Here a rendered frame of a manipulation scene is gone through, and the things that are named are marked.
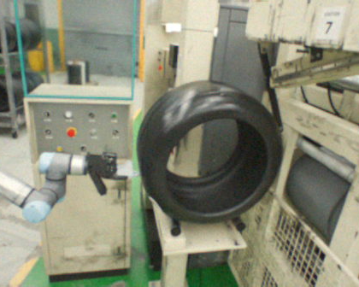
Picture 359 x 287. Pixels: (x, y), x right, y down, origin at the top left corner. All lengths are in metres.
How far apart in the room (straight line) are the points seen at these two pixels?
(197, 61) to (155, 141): 0.48
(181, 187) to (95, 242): 0.84
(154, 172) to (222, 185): 0.50
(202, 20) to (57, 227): 1.44
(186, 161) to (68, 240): 0.97
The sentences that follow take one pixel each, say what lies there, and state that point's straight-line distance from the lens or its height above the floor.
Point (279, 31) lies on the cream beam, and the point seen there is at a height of 1.68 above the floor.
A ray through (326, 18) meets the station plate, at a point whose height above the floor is 1.71.
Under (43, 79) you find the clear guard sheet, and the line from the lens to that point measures 1.62.
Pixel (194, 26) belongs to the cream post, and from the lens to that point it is 1.30.
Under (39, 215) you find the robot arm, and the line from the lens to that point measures 1.04.
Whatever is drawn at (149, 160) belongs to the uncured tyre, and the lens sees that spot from 1.01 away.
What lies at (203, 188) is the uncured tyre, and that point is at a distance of 1.42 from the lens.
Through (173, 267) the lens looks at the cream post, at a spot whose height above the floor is 0.33.
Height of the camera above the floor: 1.65
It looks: 22 degrees down
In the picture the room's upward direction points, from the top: 5 degrees clockwise
